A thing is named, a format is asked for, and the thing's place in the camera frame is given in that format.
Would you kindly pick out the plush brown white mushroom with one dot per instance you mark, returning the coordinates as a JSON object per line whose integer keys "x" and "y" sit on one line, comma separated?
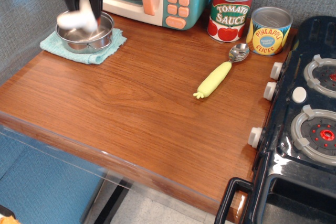
{"x": 80, "y": 19}

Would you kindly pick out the small steel pot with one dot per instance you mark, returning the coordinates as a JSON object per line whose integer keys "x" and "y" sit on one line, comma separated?
{"x": 81, "y": 42}

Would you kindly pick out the light blue folded cloth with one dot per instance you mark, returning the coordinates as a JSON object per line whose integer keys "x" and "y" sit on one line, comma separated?
{"x": 53, "y": 45}

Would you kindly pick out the tomato sauce can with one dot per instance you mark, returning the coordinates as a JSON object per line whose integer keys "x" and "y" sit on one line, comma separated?
{"x": 227, "y": 19}

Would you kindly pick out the pineapple slices can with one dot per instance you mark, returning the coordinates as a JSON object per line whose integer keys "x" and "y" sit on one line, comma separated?
{"x": 268, "y": 30}

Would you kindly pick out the black metal table leg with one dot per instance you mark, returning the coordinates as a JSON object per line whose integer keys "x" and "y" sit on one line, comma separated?
{"x": 114, "y": 202}

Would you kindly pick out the orange plush object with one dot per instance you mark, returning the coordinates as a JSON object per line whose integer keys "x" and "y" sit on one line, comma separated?
{"x": 8, "y": 220}

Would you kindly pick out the dark blue toy stove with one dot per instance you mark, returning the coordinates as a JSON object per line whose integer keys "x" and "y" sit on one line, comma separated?
{"x": 294, "y": 168}

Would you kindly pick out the spoon with yellow-green handle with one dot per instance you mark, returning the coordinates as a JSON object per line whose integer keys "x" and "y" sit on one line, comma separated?
{"x": 237, "y": 54}

